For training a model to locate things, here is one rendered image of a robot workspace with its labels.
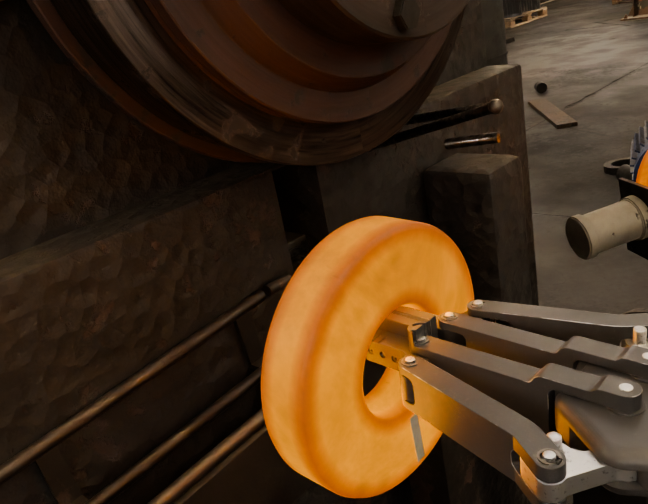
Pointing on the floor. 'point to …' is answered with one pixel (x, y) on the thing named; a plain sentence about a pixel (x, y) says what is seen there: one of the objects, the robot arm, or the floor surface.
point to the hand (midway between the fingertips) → (378, 329)
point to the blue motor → (643, 144)
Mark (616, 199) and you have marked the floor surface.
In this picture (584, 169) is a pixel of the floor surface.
